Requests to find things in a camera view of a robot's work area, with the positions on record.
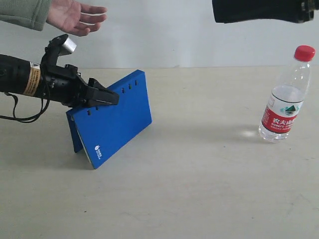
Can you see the green sleeved forearm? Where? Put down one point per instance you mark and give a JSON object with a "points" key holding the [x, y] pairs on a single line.
{"points": [[31, 14]]}

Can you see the blue ring binder notebook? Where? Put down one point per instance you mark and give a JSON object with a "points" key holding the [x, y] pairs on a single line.
{"points": [[103, 130]]}

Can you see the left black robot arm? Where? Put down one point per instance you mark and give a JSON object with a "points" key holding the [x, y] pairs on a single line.
{"points": [[21, 77]]}

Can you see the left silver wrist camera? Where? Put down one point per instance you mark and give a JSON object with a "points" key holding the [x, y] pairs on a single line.
{"points": [[59, 46]]}

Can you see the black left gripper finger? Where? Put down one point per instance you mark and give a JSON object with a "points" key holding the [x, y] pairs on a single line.
{"points": [[96, 89], [96, 97]]}

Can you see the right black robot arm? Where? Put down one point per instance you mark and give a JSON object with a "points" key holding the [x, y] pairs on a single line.
{"points": [[294, 11]]}

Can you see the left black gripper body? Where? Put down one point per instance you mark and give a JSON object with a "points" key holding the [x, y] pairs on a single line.
{"points": [[64, 85]]}

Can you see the person's bare hand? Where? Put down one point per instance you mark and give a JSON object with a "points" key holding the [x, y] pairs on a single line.
{"points": [[73, 17]]}

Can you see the clear red-label water bottle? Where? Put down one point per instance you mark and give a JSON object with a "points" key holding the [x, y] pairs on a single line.
{"points": [[287, 96]]}

